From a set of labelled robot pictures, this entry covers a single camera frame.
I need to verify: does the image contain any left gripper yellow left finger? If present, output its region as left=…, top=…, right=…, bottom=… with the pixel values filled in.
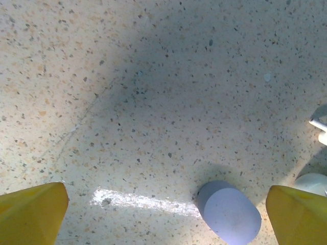
left=0, top=182, right=69, bottom=245

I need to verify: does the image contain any small white wireless earbud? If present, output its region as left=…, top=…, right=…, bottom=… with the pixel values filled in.
left=308, top=104, right=327, bottom=146

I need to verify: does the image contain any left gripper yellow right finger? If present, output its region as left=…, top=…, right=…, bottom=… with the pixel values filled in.
left=265, top=185, right=327, bottom=245

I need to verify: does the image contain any white earbud charging case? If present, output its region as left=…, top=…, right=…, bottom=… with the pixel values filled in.
left=294, top=173, right=327, bottom=198

